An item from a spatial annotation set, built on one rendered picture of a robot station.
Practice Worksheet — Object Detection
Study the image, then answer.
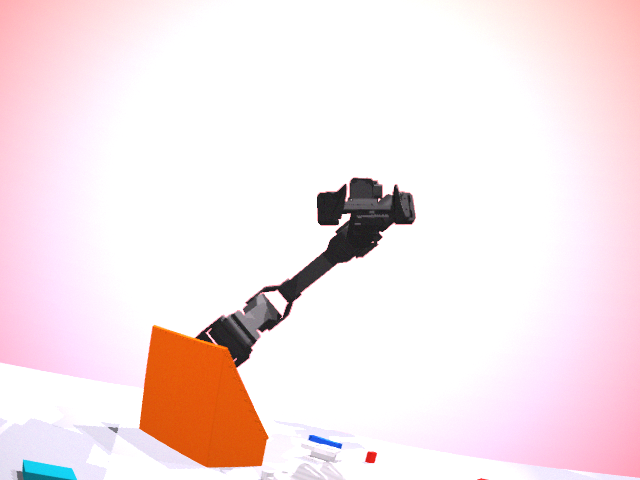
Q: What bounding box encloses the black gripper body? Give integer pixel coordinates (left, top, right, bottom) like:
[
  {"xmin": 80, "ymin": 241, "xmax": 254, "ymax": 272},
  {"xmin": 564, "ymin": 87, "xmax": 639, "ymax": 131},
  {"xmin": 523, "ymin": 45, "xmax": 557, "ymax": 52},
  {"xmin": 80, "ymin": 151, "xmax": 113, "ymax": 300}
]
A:
[{"xmin": 317, "ymin": 192, "xmax": 416, "ymax": 239}]

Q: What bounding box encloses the teal rectangular block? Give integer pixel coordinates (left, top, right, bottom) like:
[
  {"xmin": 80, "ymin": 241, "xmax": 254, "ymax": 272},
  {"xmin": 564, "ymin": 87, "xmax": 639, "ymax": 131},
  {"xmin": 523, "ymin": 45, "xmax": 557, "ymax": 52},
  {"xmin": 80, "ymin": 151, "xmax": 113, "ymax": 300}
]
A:
[{"xmin": 22, "ymin": 460, "xmax": 77, "ymax": 480}]

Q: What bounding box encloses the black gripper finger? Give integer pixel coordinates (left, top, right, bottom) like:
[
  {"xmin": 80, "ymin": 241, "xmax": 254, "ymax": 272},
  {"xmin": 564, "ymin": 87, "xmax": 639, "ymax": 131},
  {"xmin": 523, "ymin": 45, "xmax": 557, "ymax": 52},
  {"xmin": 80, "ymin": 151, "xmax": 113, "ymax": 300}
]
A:
[
  {"xmin": 392, "ymin": 184, "xmax": 410, "ymax": 219},
  {"xmin": 324, "ymin": 184, "xmax": 348, "ymax": 219}
]

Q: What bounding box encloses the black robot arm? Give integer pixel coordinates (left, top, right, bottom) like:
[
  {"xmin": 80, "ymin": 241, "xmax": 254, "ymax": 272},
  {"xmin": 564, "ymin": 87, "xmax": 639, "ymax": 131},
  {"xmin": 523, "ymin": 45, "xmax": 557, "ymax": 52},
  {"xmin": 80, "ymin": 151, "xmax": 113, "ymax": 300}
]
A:
[{"xmin": 195, "ymin": 177, "xmax": 395, "ymax": 368}]

